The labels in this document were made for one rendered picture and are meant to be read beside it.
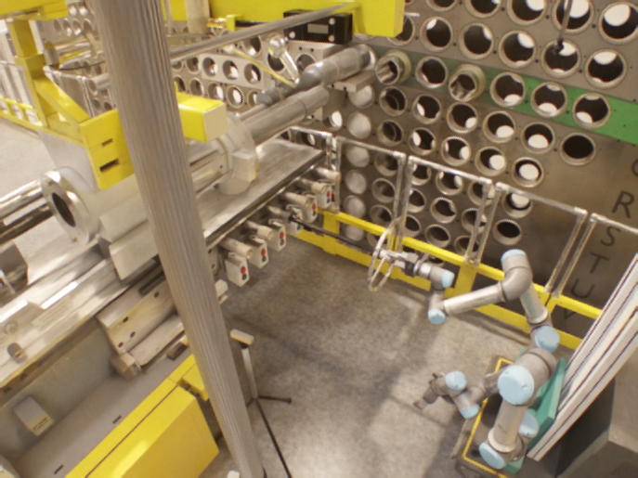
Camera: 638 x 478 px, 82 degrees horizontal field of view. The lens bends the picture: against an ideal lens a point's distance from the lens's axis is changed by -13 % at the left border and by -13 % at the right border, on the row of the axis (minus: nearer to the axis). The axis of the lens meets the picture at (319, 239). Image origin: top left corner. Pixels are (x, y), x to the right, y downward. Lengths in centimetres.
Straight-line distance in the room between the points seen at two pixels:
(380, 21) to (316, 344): 205
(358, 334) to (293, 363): 47
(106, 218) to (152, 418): 85
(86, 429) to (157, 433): 32
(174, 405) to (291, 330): 115
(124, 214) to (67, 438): 97
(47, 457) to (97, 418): 25
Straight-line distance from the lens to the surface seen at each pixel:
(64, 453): 201
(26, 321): 180
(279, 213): 228
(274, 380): 260
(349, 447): 240
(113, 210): 173
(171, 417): 191
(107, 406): 203
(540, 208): 347
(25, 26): 171
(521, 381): 143
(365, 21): 123
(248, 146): 160
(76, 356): 193
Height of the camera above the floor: 220
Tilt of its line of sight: 39 degrees down
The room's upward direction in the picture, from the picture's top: straight up
